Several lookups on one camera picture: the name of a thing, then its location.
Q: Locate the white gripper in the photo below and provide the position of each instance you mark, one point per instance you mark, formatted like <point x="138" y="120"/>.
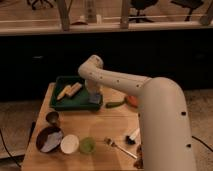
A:
<point x="92" y="87"/>

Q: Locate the grey blue sponge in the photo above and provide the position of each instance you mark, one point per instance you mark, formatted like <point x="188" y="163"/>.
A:
<point x="95" y="98"/>

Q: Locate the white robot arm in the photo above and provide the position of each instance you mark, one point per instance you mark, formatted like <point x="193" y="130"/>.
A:
<point x="163" y="116"/>

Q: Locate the tan bread stick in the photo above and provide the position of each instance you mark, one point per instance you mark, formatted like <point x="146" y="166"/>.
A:
<point x="74" y="89"/>

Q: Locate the green chili pepper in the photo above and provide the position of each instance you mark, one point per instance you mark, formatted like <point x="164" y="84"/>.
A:
<point x="114" y="104"/>

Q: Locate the orange carrot toy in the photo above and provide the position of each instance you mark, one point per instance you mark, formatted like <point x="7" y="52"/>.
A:
<point x="132" y="101"/>

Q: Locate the small metal cup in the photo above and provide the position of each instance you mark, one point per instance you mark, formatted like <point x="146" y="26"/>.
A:
<point x="53" y="118"/>

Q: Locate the green cup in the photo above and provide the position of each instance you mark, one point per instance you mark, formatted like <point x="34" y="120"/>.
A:
<point x="87" y="145"/>

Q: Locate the white bowl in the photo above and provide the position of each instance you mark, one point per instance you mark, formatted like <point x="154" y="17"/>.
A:
<point x="69" y="144"/>

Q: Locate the black white brush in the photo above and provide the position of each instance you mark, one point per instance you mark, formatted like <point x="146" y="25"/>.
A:
<point x="130" y="139"/>

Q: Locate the grey cloth in bowl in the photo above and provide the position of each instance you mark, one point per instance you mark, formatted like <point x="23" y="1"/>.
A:
<point x="53" y="140"/>

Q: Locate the dark brown bowl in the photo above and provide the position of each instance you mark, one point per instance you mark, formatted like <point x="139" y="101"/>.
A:
<point x="42" y="136"/>

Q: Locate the brown item at edge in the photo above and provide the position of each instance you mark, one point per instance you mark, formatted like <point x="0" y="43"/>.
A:
<point x="139" y="161"/>

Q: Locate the office chair background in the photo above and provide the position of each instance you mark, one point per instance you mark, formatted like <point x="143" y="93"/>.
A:
<point x="140" y="5"/>

